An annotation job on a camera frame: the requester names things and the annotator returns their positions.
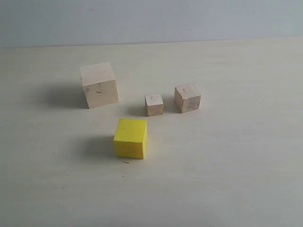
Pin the small wooden cube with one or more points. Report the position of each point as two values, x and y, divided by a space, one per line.
154 105

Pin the yellow cube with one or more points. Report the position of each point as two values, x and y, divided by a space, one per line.
131 138

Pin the medium wooden cube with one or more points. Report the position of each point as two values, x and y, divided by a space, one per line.
187 97

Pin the large wooden cube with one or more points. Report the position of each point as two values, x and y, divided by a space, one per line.
99 84

